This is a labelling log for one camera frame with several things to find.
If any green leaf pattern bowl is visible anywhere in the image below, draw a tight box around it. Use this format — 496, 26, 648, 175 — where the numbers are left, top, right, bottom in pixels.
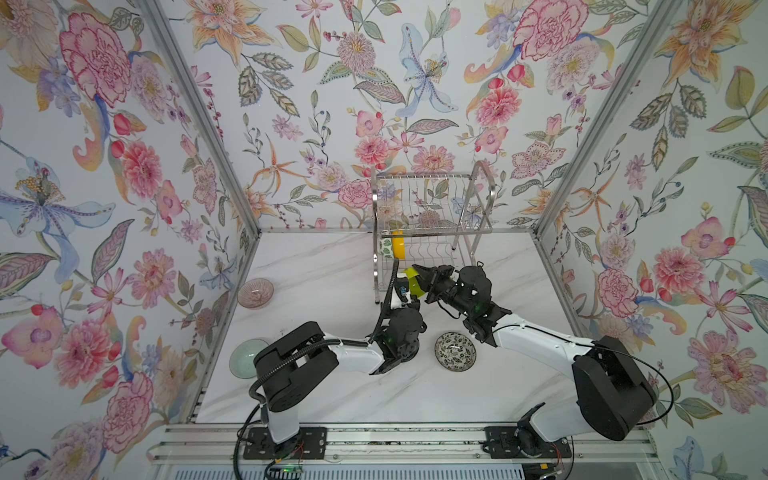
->
378, 238, 394, 259

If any pink striped ceramic bowl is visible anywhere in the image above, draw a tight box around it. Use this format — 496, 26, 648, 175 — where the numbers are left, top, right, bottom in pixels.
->
237, 278, 274, 309

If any aluminium corner post right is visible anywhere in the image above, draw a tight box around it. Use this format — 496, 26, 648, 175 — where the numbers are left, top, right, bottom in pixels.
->
531, 0, 677, 240

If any aluminium corner post left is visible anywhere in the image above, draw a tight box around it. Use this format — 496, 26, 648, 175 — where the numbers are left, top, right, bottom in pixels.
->
137, 0, 261, 240

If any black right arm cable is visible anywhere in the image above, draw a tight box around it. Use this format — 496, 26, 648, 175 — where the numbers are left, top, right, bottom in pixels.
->
434, 263, 676, 427

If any lime green bowl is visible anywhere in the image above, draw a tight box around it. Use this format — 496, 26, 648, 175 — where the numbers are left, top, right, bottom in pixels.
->
405, 267, 425, 298

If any pale celadon bowl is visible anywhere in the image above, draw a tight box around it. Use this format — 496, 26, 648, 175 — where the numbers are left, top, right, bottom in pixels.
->
228, 338, 268, 379

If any black white speckled bowl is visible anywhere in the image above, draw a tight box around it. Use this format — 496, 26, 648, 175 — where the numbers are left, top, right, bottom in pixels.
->
434, 332, 477, 373

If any yellow bowl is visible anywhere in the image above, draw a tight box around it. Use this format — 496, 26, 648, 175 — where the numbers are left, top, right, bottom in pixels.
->
391, 230, 406, 260

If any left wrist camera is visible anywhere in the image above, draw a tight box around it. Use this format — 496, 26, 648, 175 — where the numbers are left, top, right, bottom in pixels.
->
390, 273, 412, 309

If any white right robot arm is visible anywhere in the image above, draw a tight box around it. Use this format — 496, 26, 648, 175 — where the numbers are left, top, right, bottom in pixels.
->
412, 264, 658, 443

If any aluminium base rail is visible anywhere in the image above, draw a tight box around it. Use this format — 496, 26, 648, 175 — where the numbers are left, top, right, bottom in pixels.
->
148, 423, 668, 479

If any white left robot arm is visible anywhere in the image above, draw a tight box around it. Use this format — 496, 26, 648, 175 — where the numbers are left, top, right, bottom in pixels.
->
249, 303, 427, 445

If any chrome wire dish rack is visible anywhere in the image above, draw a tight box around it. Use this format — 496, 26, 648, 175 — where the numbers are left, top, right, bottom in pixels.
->
372, 162, 499, 302

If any black corrugated cable hose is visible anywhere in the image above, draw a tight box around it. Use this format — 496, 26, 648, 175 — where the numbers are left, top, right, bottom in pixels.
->
232, 259, 402, 480

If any aluminium corner post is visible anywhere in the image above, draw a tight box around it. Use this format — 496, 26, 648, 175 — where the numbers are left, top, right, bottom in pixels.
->
137, 0, 261, 240
531, 0, 677, 240

